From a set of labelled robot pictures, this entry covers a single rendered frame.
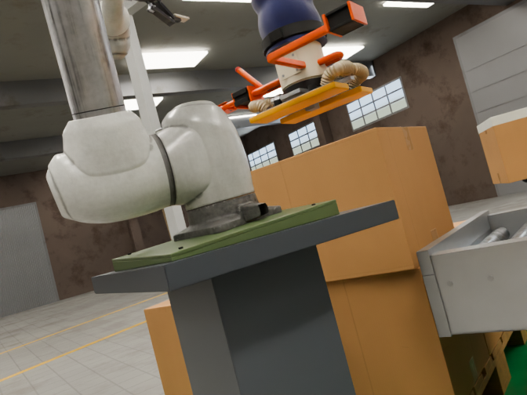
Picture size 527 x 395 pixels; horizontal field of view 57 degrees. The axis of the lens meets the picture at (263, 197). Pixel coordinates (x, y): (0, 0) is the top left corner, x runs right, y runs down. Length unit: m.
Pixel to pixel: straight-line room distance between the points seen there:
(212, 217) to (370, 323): 0.69
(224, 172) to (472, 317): 0.65
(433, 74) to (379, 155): 10.55
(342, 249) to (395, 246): 0.17
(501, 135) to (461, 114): 8.35
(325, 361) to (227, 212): 0.36
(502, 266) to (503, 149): 2.04
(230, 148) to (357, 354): 0.82
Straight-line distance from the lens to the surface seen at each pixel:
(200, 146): 0.98
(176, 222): 4.78
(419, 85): 12.14
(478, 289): 1.21
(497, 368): 1.92
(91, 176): 0.94
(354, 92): 1.69
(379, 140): 1.37
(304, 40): 1.43
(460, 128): 11.56
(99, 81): 0.97
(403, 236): 1.37
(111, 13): 1.43
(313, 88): 1.59
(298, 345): 0.99
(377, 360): 1.54
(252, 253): 0.79
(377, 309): 1.48
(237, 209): 0.98
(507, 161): 3.18
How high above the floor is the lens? 0.78
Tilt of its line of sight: 3 degrees up
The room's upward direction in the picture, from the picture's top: 15 degrees counter-clockwise
